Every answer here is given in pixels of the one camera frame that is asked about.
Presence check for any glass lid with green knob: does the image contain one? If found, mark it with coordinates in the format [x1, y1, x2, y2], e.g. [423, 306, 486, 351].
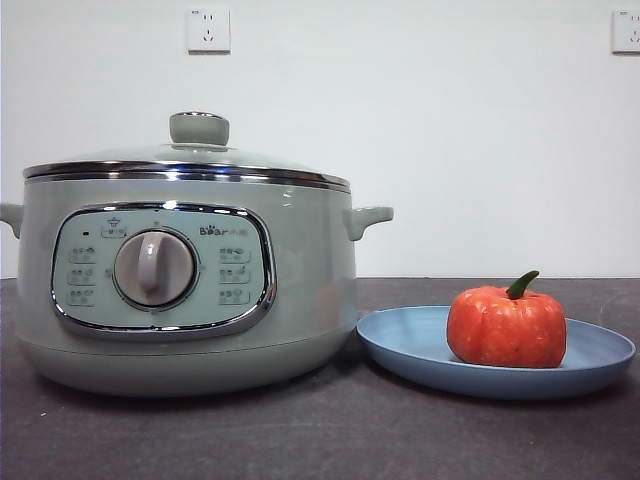
[22, 111, 350, 194]

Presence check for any orange pumpkin with green stem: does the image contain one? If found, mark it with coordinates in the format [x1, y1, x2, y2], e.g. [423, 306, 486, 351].
[446, 270, 569, 370]

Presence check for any pale green electric steamer pot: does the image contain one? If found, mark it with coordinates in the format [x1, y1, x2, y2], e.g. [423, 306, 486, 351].
[0, 174, 395, 399]

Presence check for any blue round plate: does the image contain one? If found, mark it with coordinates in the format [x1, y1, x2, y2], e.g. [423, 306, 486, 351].
[355, 305, 637, 401]

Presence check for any white wall socket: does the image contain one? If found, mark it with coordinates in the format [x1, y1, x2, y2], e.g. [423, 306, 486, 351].
[187, 7, 232, 55]
[611, 8, 640, 55]

